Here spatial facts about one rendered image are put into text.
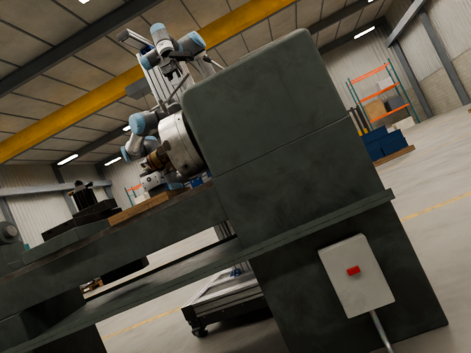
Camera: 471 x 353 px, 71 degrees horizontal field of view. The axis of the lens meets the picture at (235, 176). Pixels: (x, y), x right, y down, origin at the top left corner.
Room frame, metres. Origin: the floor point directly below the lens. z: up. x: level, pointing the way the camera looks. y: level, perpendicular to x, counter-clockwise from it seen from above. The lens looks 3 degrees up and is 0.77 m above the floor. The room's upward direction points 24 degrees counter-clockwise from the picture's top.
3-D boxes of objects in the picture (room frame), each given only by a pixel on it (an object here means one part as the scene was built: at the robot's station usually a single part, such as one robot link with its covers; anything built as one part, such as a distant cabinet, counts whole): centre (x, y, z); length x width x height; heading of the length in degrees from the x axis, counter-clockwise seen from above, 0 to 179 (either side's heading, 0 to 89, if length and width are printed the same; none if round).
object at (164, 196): (1.63, 0.42, 0.89); 0.36 x 0.30 x 0.04; 171
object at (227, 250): (1.64, 0.51, 0.53); 2.10 x 0.60 x 0.02; 81
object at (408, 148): (7.92, -3.37, 0.39); 1.20 x 0.80 x 0.79; 88
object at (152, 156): (1.61, 0.31, 1.08); 0.09 x 0.09 x 0.09; 81
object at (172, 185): (1.89, 0.32, 0.98); 0.11 x 0.08 x 0.11; 122
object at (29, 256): (1.73, 0.84, 0.90); 0.53 x 0.30 x 0.06; 171
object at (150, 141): (2.34, 0.47, 1.33); 0.13 x 0.12 x 0.14; 122
